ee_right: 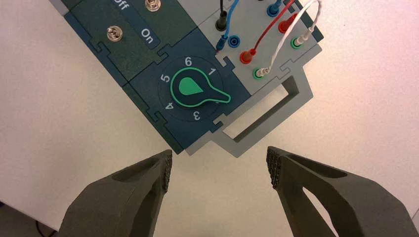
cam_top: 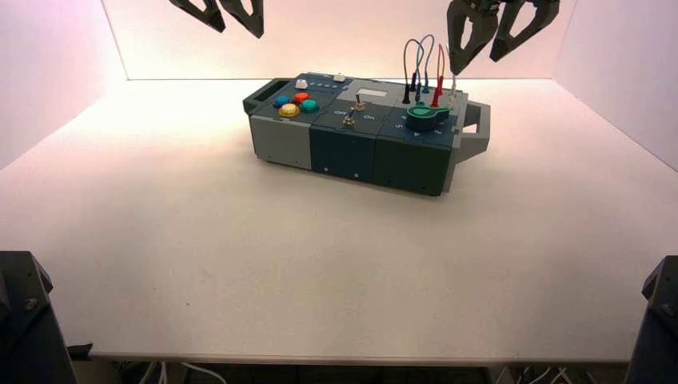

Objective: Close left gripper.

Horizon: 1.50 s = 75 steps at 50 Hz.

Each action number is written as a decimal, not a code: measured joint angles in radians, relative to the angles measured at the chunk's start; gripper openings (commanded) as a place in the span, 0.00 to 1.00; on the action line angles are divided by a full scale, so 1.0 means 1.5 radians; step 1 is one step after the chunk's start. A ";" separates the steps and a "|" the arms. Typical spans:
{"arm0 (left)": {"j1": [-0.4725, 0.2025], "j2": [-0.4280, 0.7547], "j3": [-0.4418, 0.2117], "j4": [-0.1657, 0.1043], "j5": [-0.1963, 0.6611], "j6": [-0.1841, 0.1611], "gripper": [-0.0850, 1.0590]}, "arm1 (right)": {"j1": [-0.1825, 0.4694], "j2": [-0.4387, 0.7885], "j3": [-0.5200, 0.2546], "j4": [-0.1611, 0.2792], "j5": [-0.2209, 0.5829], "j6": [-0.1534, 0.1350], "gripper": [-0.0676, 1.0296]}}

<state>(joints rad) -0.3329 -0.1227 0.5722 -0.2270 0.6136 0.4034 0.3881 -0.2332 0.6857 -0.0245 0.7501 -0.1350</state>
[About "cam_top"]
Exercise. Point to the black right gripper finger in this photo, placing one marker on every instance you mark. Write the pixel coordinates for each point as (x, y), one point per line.
(545, 13)
(456, 50)

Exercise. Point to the grey and teal control box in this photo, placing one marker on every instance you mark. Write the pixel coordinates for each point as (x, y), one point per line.
(344, 154)

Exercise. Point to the metal toggle switch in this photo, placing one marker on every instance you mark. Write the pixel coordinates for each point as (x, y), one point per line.
(349, 118)
(359, 102)

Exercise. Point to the black table clamp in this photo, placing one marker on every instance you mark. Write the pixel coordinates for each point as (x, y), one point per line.
(79, 351)

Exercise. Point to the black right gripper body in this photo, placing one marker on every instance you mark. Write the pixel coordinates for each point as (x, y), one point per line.
(492, 3)

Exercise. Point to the green round push button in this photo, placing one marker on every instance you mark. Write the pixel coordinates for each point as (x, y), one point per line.
(310, 106)

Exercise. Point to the green rotary knob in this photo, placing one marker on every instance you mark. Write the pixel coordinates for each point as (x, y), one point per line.
(426, 119)

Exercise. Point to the blue round push button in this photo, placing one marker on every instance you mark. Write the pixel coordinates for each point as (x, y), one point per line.
(281, 100)

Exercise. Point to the white rocker switch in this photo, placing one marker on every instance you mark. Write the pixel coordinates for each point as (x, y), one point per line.
(301, 84)

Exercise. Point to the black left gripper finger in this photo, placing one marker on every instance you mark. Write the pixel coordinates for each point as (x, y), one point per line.
(207, 18)
(254, 21)

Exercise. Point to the orange round push button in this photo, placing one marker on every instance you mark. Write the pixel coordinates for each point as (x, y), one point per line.
(301, 97)

